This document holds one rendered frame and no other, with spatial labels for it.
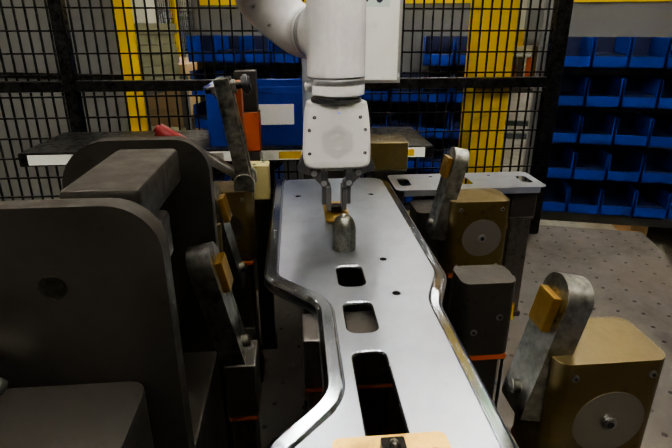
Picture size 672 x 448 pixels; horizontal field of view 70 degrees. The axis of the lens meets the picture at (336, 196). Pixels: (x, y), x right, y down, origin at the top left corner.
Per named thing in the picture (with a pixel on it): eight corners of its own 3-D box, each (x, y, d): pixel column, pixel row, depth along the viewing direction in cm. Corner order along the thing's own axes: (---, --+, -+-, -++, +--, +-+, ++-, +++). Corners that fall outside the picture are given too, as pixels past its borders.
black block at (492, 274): (513, 464, 68) (542, 282, 58) (445, 469, 67) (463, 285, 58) (498, 434, 73) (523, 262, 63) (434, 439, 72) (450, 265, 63)
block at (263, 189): (277, 349, 92) (268, 165, 80) (259, 350, 92) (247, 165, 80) (278, 337, 95) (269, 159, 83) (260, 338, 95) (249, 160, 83)
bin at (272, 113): (343, 144, 109) (343, 86, 105) (207, 146, 107) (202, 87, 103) (338, 129, 125) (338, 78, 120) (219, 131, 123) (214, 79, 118)
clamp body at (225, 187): (263, 386, 83) (250, 192, 71) (205, 389, 82) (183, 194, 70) (265, 361, 89) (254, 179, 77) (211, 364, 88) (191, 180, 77)
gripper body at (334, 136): (301, 95, 67) (303, 172, 70) (374, 94, 68) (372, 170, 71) (300, 88, 74) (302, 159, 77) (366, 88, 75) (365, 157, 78)
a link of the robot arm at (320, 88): (304, 80, 66) (305, 102, 67) (368, 79, 66) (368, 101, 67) (303, 74, 74) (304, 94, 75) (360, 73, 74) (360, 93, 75)
